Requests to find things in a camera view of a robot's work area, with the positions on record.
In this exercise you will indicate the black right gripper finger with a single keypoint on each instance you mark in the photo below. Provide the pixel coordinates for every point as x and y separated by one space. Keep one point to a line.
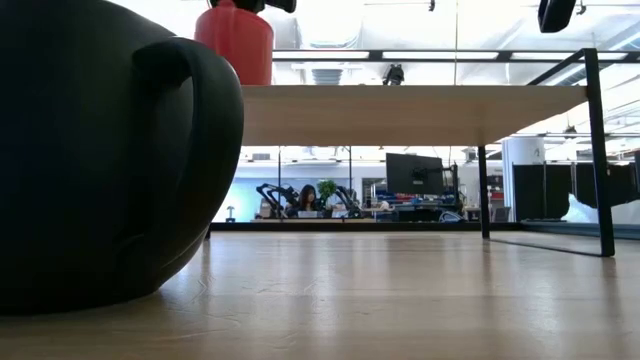
556 15

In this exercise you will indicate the red cup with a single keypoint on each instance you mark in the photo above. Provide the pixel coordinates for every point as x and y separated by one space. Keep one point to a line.
235 45

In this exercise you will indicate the black mug yellow inside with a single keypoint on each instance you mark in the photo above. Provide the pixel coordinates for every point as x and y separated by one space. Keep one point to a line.
90 165

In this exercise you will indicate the black background robot arm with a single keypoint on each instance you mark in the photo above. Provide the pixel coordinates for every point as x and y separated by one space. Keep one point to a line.
349 201
275 197

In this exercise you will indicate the light wood shelf board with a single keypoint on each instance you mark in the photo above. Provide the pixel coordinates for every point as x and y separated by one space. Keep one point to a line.
400 115

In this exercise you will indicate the ceiling air vent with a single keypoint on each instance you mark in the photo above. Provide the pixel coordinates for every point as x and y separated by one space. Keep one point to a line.
327 76

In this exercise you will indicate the white round column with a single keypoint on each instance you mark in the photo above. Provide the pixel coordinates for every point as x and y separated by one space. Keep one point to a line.
522 152

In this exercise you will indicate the black room partition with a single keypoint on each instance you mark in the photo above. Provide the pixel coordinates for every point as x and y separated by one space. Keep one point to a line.
540 192

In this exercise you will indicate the green potted plant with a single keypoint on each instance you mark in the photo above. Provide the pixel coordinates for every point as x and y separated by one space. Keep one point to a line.
326 189

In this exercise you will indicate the person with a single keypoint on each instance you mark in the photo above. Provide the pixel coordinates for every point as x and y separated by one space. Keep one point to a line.
307 200

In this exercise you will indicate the white plastic sheet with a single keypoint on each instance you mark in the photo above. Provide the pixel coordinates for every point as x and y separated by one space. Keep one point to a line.
580 212

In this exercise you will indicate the grey laptop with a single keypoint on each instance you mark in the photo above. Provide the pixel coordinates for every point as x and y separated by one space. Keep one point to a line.
307 214

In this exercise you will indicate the black computer monitor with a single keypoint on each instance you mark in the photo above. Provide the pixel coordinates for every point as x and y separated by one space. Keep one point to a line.
414 174

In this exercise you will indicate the wooden shelf with black frame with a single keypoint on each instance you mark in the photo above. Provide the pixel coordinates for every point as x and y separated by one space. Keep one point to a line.
597 150

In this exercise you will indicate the black table edge rail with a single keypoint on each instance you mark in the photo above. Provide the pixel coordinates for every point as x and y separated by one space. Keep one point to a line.
350 226

